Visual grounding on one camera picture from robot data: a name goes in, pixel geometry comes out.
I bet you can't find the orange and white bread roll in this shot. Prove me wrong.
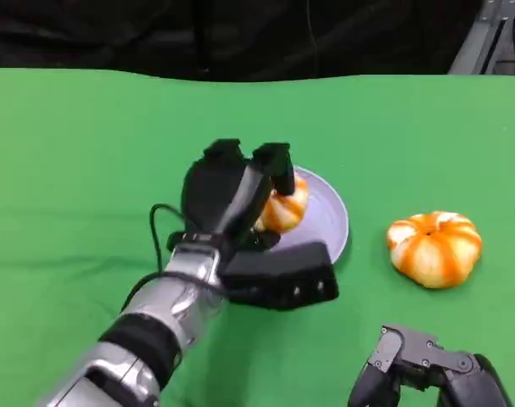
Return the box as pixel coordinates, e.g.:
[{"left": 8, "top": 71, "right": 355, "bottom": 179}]
[
  {"left": 253, "top": 176, "right": 311, "bottom": 234},
  {"left": 386, "top": 210, "right": 484, "bottom": 291}
]

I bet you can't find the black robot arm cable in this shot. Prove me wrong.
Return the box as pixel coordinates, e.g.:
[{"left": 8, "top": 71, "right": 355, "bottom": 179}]
[{"left": 149, "top": 203, "right": 224, "bottom": 298}]

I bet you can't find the black backdrop curtain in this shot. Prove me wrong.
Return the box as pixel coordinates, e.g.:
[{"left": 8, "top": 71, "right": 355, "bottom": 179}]
[{"left": 0, "top": 0, "right": 484, "bottom": 82}]

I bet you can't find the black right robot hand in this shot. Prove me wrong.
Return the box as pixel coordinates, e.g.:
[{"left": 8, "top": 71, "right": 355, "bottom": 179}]
[{"left": 347, "top": 324, "right": 515, "bottom": 407}]

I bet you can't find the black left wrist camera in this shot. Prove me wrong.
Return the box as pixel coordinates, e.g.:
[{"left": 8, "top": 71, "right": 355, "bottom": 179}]
[{"left": 219, "top": 242, "right": 340, "bottom": 313}]

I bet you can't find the grey metal frame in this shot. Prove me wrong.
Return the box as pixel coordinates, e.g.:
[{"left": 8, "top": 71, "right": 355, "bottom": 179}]
[{"left": 446, "top": 0, "right": 515, "bottom": 77}]

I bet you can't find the green table cloth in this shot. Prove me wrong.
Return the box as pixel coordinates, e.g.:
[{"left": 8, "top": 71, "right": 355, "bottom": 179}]
[{"left": 0, "top": 67, "right": 515, "bottom": 407}]

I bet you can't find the lilac plate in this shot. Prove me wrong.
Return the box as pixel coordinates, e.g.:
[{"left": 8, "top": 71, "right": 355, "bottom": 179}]
[{"left": 249, "top": 165, "right": 350, "bottom": 265}]

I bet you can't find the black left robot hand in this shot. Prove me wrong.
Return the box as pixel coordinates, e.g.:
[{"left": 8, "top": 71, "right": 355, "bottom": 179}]
[{"left": 181, "top": 138, "right": 296, "bottom": 252}]

